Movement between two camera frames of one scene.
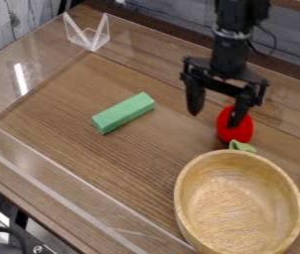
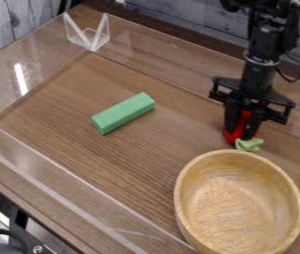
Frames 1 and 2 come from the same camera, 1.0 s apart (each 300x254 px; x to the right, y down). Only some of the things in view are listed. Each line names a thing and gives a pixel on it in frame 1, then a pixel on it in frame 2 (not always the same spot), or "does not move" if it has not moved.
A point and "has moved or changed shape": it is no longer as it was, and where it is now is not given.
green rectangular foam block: [122, 112] does not move
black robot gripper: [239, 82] → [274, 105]
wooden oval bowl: [237, 204] does not move
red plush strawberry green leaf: [237, 135] has moved or changed shape
